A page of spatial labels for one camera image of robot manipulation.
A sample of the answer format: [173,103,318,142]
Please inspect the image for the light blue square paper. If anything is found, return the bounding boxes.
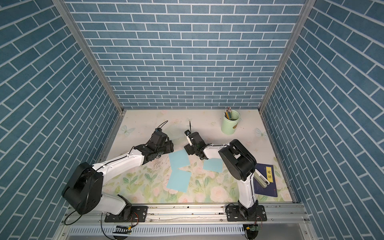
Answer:
[169,150,190,170]

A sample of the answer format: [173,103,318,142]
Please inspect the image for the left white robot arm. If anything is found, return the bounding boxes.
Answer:
[62,128,174,221]

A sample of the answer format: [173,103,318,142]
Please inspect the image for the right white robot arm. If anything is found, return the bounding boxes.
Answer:
[184,130,270,221]

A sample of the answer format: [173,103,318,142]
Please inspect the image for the floral table mat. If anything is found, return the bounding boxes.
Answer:
[103,110,293,204]

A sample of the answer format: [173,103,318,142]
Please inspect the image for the light blue paper right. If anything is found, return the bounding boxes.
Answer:
[203,159,224,173]

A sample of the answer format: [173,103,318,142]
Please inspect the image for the light blue paper front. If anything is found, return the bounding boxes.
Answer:
[167,169,192,193]

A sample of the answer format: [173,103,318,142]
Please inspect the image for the green pen cup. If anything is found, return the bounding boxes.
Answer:
[221,110,241,135]

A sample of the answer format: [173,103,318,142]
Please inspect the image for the coloured pencils in cup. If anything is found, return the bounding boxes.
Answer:
[225,107,232,120]

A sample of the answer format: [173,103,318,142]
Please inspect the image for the white stapler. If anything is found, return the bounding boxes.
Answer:
[254,169,270,189]

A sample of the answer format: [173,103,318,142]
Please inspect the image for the dark blue book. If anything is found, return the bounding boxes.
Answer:
[254,164,278,197]

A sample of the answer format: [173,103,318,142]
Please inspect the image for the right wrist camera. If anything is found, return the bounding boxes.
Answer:
[185,130,193,146]

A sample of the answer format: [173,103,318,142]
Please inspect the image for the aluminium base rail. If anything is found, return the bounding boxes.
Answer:
[64,202,310,226]

